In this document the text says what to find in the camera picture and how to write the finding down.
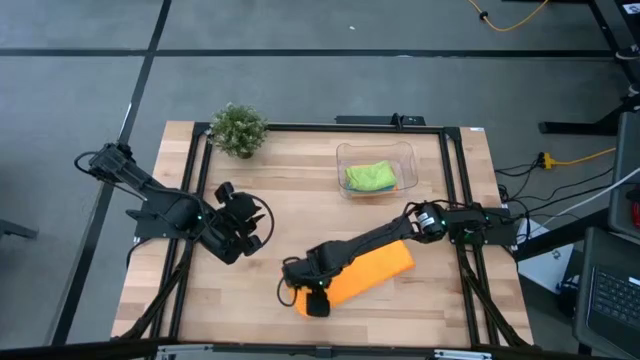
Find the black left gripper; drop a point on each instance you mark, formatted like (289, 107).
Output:
(235, 227)

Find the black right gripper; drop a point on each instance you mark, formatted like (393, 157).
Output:
(310, 270)

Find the red object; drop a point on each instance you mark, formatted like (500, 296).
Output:
(636, 212)

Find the clear plastic bin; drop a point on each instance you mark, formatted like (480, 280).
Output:
(410, 155)

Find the person's shoe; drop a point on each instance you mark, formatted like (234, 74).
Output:
(629, 52)

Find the small grey box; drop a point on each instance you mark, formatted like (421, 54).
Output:
(324, 352)

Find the black stand foot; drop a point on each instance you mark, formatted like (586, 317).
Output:
(17, 230)

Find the grey equipment box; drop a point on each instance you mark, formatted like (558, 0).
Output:
(625, 175)

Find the white cardboard box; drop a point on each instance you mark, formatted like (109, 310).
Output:
(545, 270)

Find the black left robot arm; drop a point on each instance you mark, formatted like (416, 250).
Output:
(150, 192)

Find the silver bracket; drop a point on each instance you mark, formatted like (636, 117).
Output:
(462, 355)
(180, 352)

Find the large orange microfiber towel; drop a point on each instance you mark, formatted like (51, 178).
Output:
(375, 270)

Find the green microfiber towel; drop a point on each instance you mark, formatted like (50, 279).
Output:
(370, 175)

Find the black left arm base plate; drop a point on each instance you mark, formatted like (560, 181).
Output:
(145, 228)

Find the small green potted plant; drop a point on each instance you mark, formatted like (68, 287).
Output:
(237, 130)

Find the black crossbar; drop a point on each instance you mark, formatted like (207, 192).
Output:
(75, 350)

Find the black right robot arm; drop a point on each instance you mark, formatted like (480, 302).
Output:
(380, 237)

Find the black desk stand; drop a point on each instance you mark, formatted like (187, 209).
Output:
(575, 128)

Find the dark grey laptop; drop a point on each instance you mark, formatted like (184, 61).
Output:
(615, 300)

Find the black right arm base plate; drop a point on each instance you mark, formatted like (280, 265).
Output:
(485, 227)

